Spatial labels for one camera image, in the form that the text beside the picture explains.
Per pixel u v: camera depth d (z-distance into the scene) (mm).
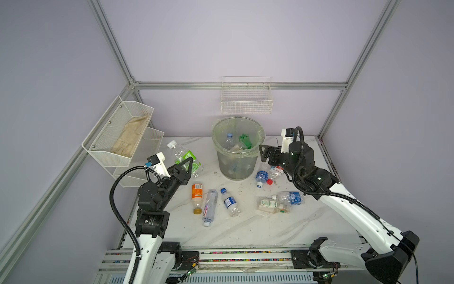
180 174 577
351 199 445
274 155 612
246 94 951
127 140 783
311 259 652
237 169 899
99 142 673
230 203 842
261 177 949
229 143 979
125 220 475
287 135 612
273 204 839
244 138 956
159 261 593
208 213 828
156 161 566
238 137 983
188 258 741
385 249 391
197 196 881
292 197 860
